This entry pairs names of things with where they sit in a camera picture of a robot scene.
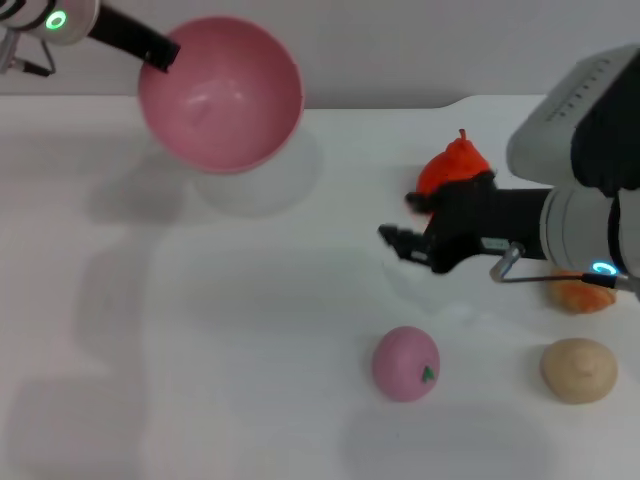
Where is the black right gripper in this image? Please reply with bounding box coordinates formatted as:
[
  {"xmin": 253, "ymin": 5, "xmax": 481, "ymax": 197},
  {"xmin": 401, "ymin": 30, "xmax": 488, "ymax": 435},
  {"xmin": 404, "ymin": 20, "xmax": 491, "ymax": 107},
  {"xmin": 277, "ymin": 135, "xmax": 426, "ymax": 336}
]
[{"xmin": 377, "ymin": 172, "xmax": 554, "ymax": 275}]

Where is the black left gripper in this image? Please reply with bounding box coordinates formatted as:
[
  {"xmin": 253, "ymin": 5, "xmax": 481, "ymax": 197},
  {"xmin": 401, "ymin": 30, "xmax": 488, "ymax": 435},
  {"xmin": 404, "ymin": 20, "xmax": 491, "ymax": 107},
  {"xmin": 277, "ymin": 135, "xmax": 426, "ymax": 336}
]
[{"xmin": 87, "ymin": 4, "xmax": 181, "ymax": 75}]

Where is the pink plastic bowl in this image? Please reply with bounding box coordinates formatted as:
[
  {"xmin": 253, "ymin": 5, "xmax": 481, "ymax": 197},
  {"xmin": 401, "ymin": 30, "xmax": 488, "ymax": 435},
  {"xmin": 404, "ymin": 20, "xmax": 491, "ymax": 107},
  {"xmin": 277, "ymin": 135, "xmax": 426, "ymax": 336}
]
[{"xmin": 138, "ymin": 16, "xmax": 305, "ymax": 175}]

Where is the pink toy peach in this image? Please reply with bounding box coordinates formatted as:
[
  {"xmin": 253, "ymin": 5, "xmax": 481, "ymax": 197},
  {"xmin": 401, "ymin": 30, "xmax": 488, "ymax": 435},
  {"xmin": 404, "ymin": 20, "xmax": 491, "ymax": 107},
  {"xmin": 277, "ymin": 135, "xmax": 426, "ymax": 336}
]
[{"xmin": 371, "ymin": 325, "xmax": 441, "ymax": 403}]

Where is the orange toy pear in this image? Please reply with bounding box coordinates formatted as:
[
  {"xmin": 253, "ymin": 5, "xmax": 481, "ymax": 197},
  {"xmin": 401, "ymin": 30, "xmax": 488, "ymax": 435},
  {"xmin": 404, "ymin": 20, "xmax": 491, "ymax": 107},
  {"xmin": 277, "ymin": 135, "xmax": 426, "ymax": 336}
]
[{"xmin": 417, "ymin": 128, "xmax": 494, "ymax": 199}]

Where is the orange striped toy bread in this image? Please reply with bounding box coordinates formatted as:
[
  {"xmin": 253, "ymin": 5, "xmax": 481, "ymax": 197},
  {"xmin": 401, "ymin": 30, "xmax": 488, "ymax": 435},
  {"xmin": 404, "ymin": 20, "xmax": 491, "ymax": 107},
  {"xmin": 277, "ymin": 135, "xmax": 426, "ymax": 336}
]
[{"xmin": 548, "ymin": 269, "xmax": 619, "ymax": 314}]

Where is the beige toy bun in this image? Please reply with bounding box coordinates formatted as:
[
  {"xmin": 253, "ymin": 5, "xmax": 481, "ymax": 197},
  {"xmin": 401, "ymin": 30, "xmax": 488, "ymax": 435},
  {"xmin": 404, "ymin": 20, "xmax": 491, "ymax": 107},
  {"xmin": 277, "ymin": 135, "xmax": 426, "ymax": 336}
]
[{"xmin": 539, "ymin": 338, "xmax": 619, "ymax": 405}]

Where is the grey left arm cable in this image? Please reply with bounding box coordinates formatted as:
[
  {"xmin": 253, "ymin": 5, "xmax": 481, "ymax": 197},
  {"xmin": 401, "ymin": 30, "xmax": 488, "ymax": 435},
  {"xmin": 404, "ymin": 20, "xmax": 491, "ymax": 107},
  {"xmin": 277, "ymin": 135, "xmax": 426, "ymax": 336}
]
[{"xmin": 0, "ymin": 37, "xmax": 56, "ymax": 77}]

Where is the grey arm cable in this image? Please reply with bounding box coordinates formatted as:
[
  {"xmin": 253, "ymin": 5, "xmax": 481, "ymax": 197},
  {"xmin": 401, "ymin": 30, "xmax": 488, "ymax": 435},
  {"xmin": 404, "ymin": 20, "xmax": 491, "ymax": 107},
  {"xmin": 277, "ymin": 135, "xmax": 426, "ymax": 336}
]
[
  {"xmin": 0, "ymin": 37, "xmax": 56, "ymax": 77},
  {"xmin": 489, "ymin": 242, "xmax": 640, "ymax": 296}
]

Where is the grey right arm cable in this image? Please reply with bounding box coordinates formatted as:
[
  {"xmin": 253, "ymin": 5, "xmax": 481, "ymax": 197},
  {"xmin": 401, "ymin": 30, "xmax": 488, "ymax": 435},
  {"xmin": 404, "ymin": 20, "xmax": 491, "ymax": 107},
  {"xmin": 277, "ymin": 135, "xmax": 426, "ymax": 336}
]
[{"xmin": 489, "ymin": 242, "xmax": 640, "ymax": 296}]

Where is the right wrist camera housing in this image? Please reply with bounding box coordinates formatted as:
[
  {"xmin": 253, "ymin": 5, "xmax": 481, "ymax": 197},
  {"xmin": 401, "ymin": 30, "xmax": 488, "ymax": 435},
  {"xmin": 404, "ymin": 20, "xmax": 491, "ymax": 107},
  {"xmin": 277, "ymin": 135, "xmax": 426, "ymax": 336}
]
[{"xmin": 505, "ymin": 44, "xmax": 640, "ymax": 201}]

